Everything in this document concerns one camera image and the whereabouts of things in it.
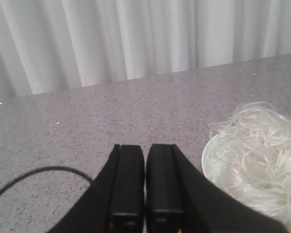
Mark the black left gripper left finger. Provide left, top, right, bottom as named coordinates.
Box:
left=50, top=145, right=145, bottom=233

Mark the white pleated curtain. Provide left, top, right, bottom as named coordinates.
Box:
left=0, top=0, right=291, bottom=101

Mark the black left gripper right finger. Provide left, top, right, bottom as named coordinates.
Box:
left=146, top=144, right=287, bottom=233

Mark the thin black cable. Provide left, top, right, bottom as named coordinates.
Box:
left=0, top=166, right=93, bottom=202

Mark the white translucent vermicelli bundle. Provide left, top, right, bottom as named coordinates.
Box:
left=201, top=101, right=291, bottom=233

